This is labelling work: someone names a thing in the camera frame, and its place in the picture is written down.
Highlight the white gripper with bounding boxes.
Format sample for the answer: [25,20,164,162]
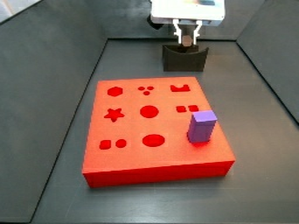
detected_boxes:
[150,0,226,45]

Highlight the brown hexagon prism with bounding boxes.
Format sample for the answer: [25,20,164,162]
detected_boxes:
[182,35,192,46]

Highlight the black curved holder stand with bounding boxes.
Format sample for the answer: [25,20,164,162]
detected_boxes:
[163,45,210,72]

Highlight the purple rectangular block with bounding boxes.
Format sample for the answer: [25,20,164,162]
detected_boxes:
[187,110,218,143]

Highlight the red shape sorting block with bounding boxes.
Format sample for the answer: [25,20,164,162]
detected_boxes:
[82,77,235,188]

